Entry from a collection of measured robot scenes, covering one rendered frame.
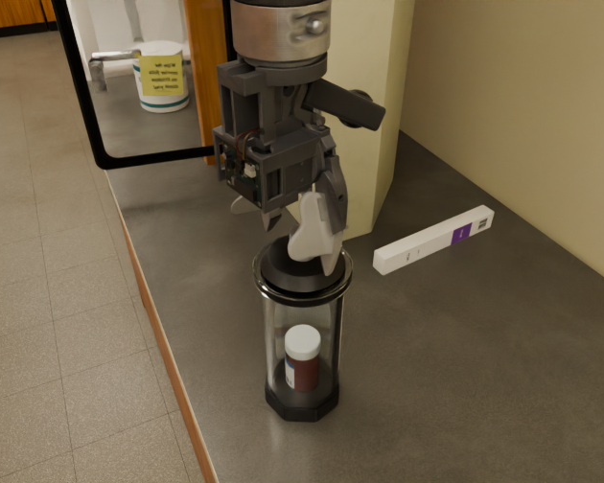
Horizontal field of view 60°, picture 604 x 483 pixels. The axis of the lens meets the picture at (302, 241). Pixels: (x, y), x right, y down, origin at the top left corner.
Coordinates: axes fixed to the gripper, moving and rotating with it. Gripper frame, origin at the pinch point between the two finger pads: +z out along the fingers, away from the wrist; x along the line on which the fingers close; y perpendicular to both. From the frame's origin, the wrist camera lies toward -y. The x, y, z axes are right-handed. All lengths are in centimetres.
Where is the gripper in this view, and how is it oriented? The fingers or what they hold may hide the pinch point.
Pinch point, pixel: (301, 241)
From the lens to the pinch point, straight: 55.0
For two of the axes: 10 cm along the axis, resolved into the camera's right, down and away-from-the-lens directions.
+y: -7.6, 4.0, -5.1
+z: 0.0, 7.9, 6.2
